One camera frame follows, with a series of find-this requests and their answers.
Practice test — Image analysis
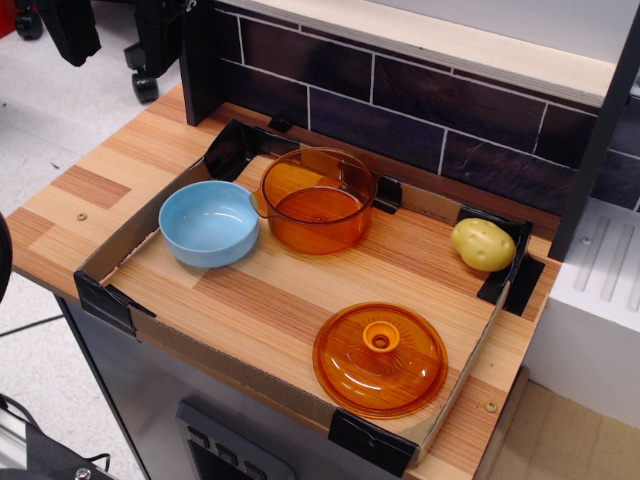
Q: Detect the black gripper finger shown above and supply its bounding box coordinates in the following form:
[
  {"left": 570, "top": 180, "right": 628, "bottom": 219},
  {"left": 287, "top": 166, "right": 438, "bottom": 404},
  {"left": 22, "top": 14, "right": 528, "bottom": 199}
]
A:
[
  {"left": 41, "top": 0, "right": 101, "bottom": 67},
  {"left": 134, "top": 0, "right": 183, "bottom": 78}
]

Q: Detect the orange transparent pot lid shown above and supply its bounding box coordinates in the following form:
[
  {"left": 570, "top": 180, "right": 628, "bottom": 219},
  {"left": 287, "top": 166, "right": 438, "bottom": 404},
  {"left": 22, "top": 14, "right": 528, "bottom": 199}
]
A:
[{"left": 313, "top": 302, "right": 448, "bottom": 419}]

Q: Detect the orange transparent pot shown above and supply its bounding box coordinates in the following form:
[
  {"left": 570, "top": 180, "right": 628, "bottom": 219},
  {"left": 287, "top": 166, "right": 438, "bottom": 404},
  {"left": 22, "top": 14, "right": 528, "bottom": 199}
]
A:
[{"left": 250, "top": 147, "right": 380, "bottom": 255}]

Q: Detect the black office chair base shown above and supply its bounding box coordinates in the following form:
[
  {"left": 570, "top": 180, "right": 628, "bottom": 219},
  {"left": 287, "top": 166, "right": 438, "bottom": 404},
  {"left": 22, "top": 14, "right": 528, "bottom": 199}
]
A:
[{"left": 124, "top": 23, "right": 175, "bottom": 104}]

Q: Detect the black caster wheel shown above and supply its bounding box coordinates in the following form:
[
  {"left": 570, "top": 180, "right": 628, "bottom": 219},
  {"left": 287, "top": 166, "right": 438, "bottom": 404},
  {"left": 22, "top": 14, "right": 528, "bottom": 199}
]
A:
[{"left": 14, "top": 10, "right": 44, "bottom": 41}]

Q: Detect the light blue bowl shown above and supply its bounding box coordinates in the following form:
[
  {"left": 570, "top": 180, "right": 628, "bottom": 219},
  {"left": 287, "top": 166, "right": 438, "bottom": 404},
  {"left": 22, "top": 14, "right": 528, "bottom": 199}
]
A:
[{"left": 158, "top": 180, "right": 259, "bottom": 268}]

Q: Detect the cardboard fence with black tape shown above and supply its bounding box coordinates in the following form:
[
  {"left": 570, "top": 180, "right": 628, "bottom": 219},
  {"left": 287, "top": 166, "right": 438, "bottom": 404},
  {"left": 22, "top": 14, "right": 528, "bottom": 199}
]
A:
[{"left": 74, "top": 120, "right": 557, "bottom": 479}]

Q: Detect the yellow toy potato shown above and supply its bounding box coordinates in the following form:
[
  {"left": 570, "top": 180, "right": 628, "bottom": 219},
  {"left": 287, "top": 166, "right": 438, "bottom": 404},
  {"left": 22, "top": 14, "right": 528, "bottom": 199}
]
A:
[{"left": 451, "top": 218, "right": 516, "bottom": 272}]

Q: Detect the toy oven control panel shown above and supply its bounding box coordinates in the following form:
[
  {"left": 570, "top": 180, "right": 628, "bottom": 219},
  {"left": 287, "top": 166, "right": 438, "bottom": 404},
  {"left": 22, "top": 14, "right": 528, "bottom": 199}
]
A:
[{"left": 176, "top": 401, "right": 296, "bottom": 480}]

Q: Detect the white toy sink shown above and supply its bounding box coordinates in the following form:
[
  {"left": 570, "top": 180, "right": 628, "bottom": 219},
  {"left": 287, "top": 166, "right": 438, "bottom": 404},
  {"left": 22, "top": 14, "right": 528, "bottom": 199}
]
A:
[{"left": 524, "top": 199, "right": 639, "bottom": 427}]

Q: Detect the black shelf post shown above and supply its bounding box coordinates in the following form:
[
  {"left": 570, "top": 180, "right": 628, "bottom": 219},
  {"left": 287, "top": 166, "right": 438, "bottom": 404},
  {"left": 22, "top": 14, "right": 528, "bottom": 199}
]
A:
[{"left": 180, "top": 1, "right": 222, "bottom": 126}]

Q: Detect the black cable bundle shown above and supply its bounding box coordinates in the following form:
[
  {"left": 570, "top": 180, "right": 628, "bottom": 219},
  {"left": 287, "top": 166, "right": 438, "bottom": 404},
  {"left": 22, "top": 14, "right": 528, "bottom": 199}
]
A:
[{"left": 0, "top": 392, "right": 112, "bottom": 480}]

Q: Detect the dark right shelf post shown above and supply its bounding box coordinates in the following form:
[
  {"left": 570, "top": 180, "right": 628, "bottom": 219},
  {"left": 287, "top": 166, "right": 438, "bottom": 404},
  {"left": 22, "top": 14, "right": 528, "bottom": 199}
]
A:
[{"left": 548, "top": 9, "right": 639, "bottom": 262}]

